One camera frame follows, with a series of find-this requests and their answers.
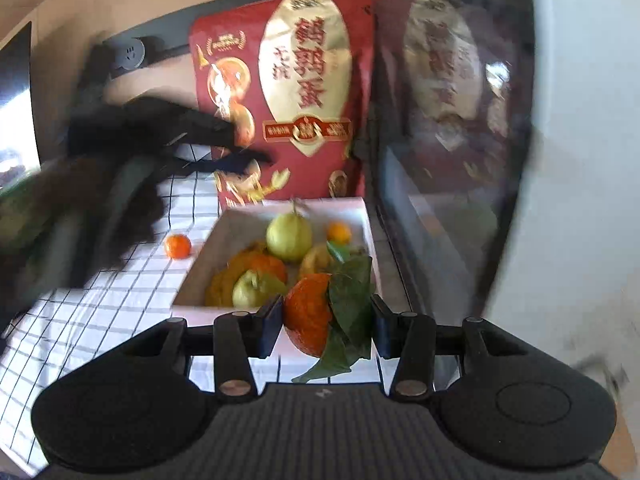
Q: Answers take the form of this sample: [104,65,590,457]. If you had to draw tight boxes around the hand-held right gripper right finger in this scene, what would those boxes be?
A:
[371,295,524,402]

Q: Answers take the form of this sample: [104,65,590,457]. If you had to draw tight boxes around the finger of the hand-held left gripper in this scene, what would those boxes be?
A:
[165,102,241,148]
[172,150,275,177]

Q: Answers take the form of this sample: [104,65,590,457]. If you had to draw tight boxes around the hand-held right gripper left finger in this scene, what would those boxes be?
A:
[127,292,285,404]

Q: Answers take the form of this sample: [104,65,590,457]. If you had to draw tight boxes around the tangerine with green leaves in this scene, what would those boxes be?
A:
[325,222,353,264]
[283,256,377,385]

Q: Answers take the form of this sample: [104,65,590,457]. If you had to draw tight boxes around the green pear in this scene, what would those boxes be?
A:
[231,269,287,310]

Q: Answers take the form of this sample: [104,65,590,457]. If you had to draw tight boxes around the large plain tangerine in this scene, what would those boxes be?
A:
[227,252,289,286]

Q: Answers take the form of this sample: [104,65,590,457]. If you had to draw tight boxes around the yellow-green pear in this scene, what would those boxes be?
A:
[266,200,314,262]

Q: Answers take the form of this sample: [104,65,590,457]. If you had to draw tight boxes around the small plain tangerine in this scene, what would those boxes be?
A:
[164,233,192,260]

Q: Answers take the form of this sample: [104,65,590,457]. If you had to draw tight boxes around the pink cardboard box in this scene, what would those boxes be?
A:
[171,197,385,386]

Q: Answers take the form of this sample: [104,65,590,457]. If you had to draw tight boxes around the person's left forearm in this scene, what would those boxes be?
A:
[0,157,173,333]

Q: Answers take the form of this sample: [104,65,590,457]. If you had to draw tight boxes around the round grey power socket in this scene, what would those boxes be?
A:
[107,37,147,72]

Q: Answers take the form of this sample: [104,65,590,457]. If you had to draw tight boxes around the red printed bag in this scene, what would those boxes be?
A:
[189,0,376,211]

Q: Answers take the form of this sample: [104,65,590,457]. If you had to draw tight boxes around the flat monitor screen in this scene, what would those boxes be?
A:
[0,22,42,183]

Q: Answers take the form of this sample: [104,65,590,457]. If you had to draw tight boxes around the white black checked cloth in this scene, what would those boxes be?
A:
[0,145,231,478]

